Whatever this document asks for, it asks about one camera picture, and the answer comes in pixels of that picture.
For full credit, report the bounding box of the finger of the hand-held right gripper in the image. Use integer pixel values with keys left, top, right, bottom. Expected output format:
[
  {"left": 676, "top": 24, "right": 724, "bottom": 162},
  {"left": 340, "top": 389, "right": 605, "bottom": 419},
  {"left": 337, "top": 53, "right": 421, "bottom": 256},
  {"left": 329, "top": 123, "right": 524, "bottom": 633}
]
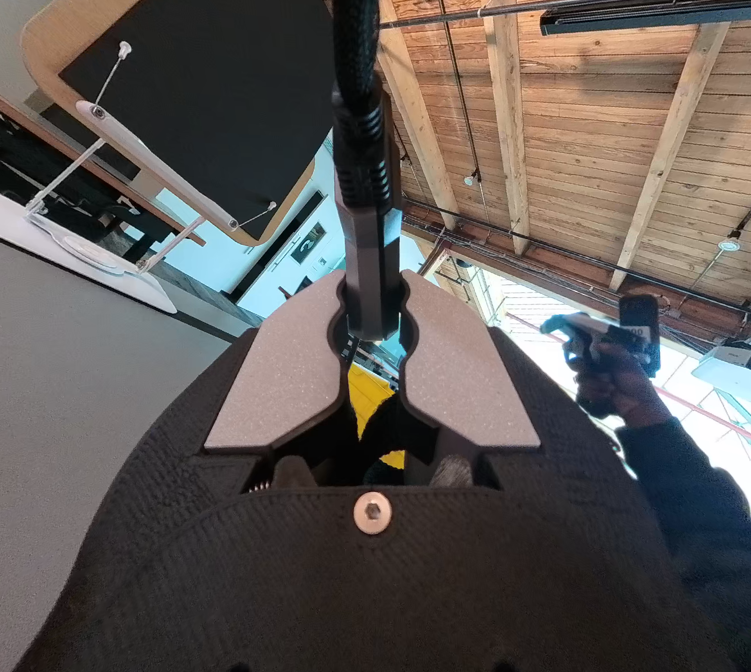
[{"left": 540, "top": 313, "right": 624, "bottom": 342}]

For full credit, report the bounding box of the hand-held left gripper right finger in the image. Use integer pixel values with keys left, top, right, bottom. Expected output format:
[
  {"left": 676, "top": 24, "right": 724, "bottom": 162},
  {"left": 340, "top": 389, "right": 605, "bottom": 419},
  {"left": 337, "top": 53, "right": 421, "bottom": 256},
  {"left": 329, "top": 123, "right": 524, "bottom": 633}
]
[{"left": 400, "top": 270, "right": 542, "bottom": 453}]

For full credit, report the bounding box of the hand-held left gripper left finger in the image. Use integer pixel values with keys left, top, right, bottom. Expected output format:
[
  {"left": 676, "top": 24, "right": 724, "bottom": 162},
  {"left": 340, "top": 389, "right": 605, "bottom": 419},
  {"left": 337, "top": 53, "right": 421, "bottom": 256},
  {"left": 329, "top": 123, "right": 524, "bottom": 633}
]
[{"left": 203, "top": 270, "right": 348, "bottom": 455}]

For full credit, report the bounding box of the black monitor with tan rim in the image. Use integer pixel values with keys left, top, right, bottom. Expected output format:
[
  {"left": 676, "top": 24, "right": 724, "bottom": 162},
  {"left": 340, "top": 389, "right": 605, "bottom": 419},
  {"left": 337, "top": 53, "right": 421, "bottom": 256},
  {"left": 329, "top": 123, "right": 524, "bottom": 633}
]
[{"left": 20, "top": 0, "right": 336, "bottom": 248}]

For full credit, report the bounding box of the black braided hdmi cable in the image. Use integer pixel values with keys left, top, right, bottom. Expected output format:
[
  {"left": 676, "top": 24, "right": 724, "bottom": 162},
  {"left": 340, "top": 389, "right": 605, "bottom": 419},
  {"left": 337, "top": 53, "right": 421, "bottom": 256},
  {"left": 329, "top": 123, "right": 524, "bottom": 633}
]
[{"left": 330, "top": 0, "right": 406, "bottom": 342}]

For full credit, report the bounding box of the person's right forearm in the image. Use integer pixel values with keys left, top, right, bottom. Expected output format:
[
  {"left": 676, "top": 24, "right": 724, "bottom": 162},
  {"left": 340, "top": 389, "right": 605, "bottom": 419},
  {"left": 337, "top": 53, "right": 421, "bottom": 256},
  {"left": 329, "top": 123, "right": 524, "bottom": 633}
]
[{"left": 615, "top": 417, "right": 751, "bottom": 672}]

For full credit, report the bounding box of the person's right hand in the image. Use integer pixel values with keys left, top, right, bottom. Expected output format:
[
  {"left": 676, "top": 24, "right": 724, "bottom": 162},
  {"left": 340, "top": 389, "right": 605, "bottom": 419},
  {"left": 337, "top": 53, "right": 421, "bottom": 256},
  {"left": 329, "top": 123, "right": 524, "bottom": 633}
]
[{"left": 570, "top": 342, "right": 673, "bottom": 429}]

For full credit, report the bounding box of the yellow object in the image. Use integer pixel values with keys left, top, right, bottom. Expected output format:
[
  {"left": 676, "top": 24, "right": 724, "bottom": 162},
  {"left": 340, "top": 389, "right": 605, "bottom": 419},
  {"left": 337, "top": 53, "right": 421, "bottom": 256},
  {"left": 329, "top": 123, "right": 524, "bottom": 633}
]
[{"left": 349, "top": 365, "right": 407, "bottom": 470}]

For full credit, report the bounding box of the white ceiling projector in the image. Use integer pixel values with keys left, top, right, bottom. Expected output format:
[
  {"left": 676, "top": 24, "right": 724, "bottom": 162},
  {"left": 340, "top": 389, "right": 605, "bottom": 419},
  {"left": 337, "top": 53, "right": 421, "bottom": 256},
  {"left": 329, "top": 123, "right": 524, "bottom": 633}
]
[{"left": 690, "top": 339, "right": 751, "bottom": 386}]

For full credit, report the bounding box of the white hanging lamp fixture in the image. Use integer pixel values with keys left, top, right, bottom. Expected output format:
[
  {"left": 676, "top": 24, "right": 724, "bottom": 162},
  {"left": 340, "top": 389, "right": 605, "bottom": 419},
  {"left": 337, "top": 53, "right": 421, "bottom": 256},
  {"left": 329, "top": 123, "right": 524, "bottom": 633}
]
[{"left": 0, "top": 41, "right": 278, "bottom": 315}]

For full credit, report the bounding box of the black ceiling conduit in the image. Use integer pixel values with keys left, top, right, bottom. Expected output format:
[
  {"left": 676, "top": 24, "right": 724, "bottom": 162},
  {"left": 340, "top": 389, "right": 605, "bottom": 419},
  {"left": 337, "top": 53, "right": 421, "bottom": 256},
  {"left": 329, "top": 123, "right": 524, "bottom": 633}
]
[{"left": 422, "top": 0, "right": 481, "bottom": 180}]

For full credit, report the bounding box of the black ceiling light track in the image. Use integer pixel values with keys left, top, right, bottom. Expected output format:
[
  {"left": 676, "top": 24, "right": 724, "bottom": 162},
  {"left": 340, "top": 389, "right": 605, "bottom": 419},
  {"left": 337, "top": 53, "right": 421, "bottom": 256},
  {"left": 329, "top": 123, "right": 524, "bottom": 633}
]
[{"left": 540, "top": 0, "right": 751, "bottom": 37}]

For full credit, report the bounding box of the black ceiling rod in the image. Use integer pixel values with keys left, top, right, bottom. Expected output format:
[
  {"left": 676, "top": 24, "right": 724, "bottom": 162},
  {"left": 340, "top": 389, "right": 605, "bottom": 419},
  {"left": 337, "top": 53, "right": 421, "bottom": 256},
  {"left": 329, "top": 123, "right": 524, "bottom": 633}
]
[{"left": 379, "top": 0, "right": 751, "bottom": 30}]

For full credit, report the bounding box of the framed wall picture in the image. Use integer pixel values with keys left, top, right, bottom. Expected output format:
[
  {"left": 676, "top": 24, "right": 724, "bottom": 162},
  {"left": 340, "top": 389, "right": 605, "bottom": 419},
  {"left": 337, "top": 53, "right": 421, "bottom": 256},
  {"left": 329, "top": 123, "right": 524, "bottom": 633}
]
[{"left": 290, "top": 221, "right": 327, "bottom": 266}]

